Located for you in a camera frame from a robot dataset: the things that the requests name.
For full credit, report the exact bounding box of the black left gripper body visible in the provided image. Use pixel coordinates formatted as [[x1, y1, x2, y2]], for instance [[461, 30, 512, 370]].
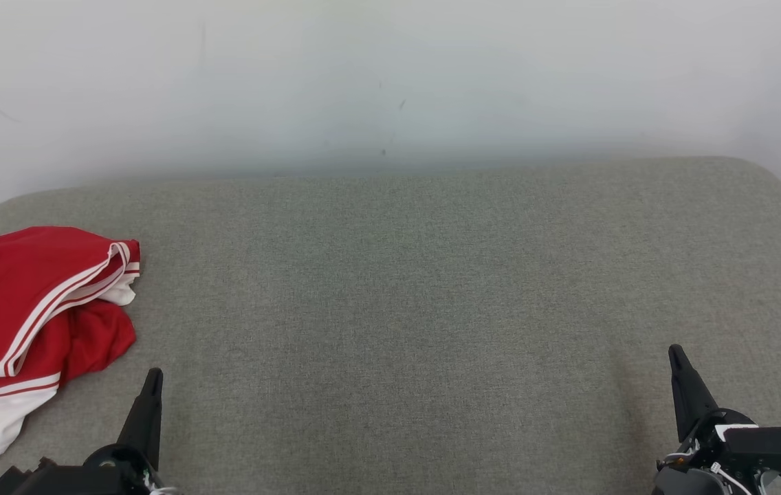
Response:
[[81, 443, 166, 495]]

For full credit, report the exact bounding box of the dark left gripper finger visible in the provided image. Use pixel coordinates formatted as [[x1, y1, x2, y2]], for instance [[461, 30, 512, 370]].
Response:
[[118, 368, 164, 470]]

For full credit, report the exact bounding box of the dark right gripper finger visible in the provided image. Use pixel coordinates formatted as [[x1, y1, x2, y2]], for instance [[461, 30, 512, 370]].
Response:
[[668, 344, 720, 444]]

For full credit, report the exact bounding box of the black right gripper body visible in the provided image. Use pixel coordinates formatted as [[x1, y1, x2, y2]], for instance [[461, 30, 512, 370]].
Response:
[[652, 408, 759, 495]]

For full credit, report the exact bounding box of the grey fabric sofa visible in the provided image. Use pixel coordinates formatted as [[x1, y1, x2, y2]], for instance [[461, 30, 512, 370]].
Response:
[[0, 157, 781, 495]]

